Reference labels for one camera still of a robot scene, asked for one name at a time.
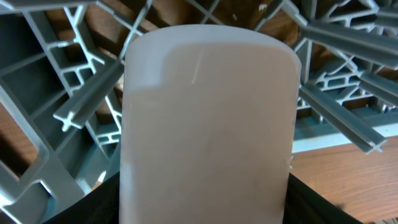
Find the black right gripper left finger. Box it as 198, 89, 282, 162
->
44, 172, 119, 224

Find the pink plastic cup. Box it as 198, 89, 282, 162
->
119, 25, 301, 223

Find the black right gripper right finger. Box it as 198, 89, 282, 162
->
282, 173, 363, 224

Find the grey dishwasher rack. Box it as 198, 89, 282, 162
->
1, 0, 397, 223

